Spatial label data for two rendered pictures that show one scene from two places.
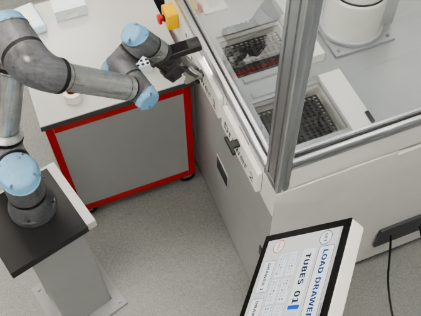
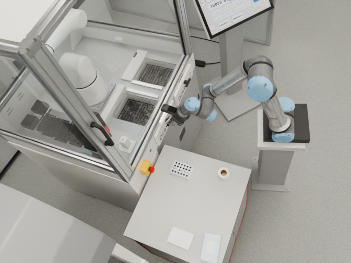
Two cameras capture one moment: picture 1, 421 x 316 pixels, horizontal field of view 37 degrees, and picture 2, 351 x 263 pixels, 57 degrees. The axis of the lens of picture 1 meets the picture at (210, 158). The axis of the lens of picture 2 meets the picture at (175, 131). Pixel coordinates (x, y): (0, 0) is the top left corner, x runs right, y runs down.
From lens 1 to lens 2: 2.21 m
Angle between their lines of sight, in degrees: 55
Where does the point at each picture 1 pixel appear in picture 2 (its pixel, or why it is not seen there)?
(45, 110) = (242, 178)
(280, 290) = (226, 9)
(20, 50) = (264, 58)
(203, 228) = not seen: hidden behind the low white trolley
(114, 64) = (210, 107)
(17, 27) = (257, 69)
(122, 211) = not seen: hidden behind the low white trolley
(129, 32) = (194, 102)
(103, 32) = (177, 207)
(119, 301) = (255, 158)
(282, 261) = (217, 19)
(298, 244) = (209, 15)
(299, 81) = not seen: outside the picture
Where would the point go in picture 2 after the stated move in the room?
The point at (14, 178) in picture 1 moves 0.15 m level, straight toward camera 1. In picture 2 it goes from (287, 100) to (289, 79)
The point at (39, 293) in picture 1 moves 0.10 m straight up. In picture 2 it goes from (287, 186) to (289, 181)
